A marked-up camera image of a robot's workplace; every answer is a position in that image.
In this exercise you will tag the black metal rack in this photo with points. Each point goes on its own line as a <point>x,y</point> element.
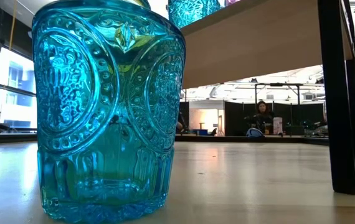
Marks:
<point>277,84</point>

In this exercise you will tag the teal square glass vase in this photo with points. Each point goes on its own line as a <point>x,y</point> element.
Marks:
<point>193,11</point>

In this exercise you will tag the blue white bag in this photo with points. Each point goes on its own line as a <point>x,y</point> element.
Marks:
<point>254,133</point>

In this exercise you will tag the blue storage bin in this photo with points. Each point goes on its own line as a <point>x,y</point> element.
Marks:
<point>201,132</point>

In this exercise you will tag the black box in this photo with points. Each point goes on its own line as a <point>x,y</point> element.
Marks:
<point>294,130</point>

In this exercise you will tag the narrow black partition panel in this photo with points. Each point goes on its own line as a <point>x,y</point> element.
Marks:
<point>185,109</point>

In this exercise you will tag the wooden shelf with black legs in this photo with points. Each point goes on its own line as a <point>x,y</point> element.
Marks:
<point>258,46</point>

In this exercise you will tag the white carton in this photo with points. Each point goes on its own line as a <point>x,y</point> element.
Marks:
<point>277,125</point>

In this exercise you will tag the teal embossed round vase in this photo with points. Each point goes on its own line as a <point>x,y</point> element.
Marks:
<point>102,124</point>

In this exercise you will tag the pink squat glass vase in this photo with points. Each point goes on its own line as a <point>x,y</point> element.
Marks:
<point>232,1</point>

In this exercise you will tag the person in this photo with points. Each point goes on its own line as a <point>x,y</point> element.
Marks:
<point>262,115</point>

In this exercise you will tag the wide black partition panel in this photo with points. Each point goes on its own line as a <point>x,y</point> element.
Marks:
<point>236,118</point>

